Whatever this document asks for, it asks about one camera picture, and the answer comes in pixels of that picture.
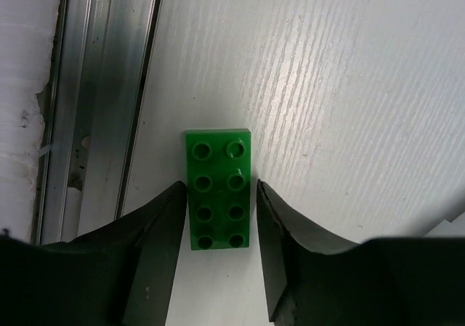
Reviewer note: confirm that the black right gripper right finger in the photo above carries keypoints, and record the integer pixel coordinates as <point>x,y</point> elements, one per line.
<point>315,277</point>

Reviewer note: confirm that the green studded lego plate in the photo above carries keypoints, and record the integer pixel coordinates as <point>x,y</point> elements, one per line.
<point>218,187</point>

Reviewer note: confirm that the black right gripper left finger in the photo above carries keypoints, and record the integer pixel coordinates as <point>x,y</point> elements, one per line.
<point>119,274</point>

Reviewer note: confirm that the aluminium table rail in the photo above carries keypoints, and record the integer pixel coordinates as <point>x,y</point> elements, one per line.
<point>93,100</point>

